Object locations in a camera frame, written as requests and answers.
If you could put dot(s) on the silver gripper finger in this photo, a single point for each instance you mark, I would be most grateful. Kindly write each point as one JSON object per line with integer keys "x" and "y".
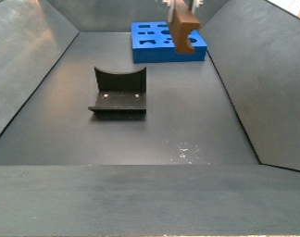
{"x": 196, "y": 4}
{"x": 171, "y": 4}

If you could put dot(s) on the brown arch bar object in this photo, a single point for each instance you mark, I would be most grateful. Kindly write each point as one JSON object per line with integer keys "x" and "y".
{"x": 185, "y": 23}

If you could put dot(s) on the blue foam shape board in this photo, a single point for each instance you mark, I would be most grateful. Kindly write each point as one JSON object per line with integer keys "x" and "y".
{"x": 153, "y": 44}

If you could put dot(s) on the black curved fixture stand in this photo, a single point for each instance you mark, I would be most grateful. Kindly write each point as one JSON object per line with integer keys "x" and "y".
{"x": 121, "y": 91}

